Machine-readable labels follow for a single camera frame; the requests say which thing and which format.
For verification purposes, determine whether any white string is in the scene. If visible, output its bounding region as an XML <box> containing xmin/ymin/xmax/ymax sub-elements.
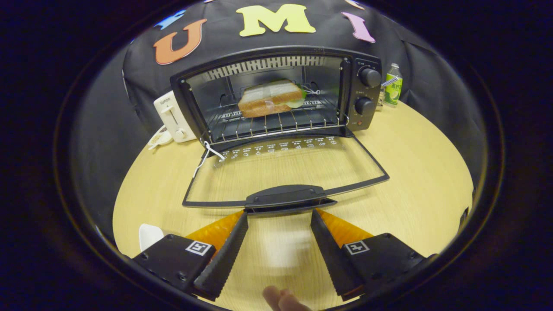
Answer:
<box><xmin>192</xmin><ymin>140</ymin><xmax>226</xmax><ymax>178</ymax></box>

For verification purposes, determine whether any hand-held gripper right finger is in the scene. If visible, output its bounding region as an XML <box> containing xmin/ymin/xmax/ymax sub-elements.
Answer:
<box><xmin>310</xmin><ymin>209</ymin><xmax>427</xmax><ymax>301</ymax></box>

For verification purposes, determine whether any small white dish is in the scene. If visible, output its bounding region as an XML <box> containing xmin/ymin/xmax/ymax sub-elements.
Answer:
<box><xmin>148</xmin><ymin>125</ymin><xmax>174</xmax><ymax>151</ymax></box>

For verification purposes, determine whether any white pop-up toaster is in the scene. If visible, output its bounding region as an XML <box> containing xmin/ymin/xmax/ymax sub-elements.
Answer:
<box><xmin>153</xmin><ymin>90</ymin><xmax>197</xmax><ymax>143</ymax></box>

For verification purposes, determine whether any black toaster oven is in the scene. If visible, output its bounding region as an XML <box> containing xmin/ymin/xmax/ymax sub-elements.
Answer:
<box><xmin>170</xmin><ymin>45</ymin><xmax>390</xmax><ymax>216</ymax></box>

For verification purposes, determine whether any lettuce sandwich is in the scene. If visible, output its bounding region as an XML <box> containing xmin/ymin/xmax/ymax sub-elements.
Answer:
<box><xmin>238</xmin><ymin>79</ymin><xmax>308</xmax><ymax>119</ymax></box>

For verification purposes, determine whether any green label drink bottle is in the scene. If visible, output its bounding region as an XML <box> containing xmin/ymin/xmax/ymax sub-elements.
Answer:
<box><xmin>384</xmin><ymin>63</ymin><xmax>404</xmax><ymax>107</ymax></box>

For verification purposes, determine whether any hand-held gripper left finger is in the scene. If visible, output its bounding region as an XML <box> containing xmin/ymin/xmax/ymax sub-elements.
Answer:
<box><xmin>132</xmin><ymin>210</ymin><xmax>249</xmax><ymax>301</ymax></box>

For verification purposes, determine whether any white plate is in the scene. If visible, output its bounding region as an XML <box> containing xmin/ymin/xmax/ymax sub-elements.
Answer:
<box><xmin>139</xmin><ymin>223</ymin><xmax>165</xmax><ymax>252</ymax></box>

